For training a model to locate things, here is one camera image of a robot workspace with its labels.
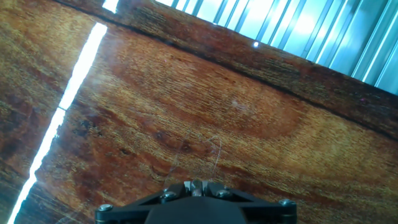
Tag glossy brown wooden board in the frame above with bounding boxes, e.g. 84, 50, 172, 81
0, 0, 398, 224

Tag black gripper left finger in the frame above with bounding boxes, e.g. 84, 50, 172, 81
95, 180, 193, 224

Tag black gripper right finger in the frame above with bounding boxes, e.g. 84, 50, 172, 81
202, 180, 298, 224

